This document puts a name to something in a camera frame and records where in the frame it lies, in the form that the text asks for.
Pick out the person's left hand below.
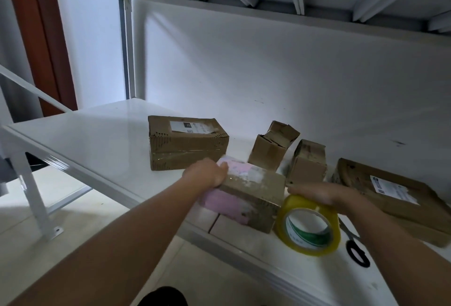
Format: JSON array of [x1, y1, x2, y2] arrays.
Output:
[[182, 158, 230, 192]]

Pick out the person's right hand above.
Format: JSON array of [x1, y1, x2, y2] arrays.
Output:
[[286, 180, 367, 217]]

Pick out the small cardboard box red label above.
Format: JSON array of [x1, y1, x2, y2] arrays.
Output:
[[286, 139, 328, 187]]

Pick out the long cardboard box white label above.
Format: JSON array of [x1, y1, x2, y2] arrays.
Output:
[[147, 115, 231, 171]]

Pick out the pink carton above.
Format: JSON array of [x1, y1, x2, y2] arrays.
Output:
[[197, 155, 287, 234]]

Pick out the yellow tape roll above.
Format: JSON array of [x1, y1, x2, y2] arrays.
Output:
[[273, 194, 342, 257]]

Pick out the black handled scissors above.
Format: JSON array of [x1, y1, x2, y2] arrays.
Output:
[[338, 219, 372, 269]]

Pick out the corrugated cardboard box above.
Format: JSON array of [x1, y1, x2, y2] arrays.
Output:
[[247, 120, 301, 172]]

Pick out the person's left forearm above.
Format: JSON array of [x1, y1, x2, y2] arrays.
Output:
[[7, 179, 212, 306]]

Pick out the person's right forearm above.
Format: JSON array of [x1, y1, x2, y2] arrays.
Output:
[[349, 197, 451, 306]]

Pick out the person's black trousers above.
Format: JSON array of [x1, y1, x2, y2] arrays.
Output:
[[137, 286, 190, 306]]

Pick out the white metal shelf rack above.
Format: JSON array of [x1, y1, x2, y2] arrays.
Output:
[[0, 0, 451, 306]]

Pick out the perforated white metal rack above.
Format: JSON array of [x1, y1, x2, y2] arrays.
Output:
[[0, 63, 93, 241]]

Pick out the red-brown door frame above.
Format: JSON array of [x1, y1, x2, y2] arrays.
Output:
[[3, 0, 79, 118]]

